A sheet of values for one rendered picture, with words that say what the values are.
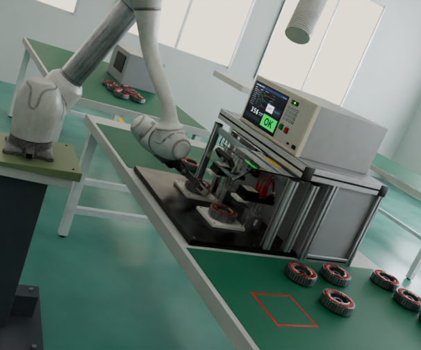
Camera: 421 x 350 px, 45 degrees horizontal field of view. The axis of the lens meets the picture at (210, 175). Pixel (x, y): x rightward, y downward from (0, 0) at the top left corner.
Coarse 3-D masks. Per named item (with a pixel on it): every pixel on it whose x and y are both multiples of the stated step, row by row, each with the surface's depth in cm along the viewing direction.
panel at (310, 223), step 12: (240, 180) 235; (252, 180) 227; (264, 180) 220; (276, 180) 212; (276, 192) 211; (300, 192) 199; (324, 192) 187; (252, 204) 224; (264, 204) 217; (276, 204) 210; (312, 204) 192; (264, 216) 215; (288, 216) 202; (312, 216) 191; (288, 228) 201; (300, 240) 194; (300, 252) 194
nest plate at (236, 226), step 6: (198, 210) 198; (204, 210) 198; (204, 216) 194; (210, 216) 194; (210, 222) 189; (216, 222) 190; (222, 222) 193; (234, 222) 198; (228, 228) 192; (234, 228) 193; (240, 228) 194
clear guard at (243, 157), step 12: (228, 144) 188; (216, 156) 182; (240, 156) 177; (252, 156) 184; (264, 156) 192; (228, 168) 173; (240, 168) 171; (252, 168) 168; (264, 168) 173; (276, 168) 181; (300, 180) 179
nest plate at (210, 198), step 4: (176, 184) 217; (180, 184) 217; (184, 184) 219; (180, 188) 214; (184, 188) 214; (184, 192) 210; (188, 192) 211; (192, 192) 213; (188, 196) 208; (192, 196) 209; (196, 196) 210; (200, 196) 212; (204, 196) 214; (208, 196) 216; (212, 196) 218; (204, 200) 212; (208, 200) 213; (212, 200) 214; (216, 200) 215
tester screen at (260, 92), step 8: (256, 88) 215; (264, 88) 211; (256, 96) 214; (264, 96) 210; (272, 96) 205; (280, 96) 200; (248, 104) 218; (256, 104) 213; (264, 104) 209; (272, 104) 204; (280, 104) 200; (264, 112) 208; (264, 128) 206
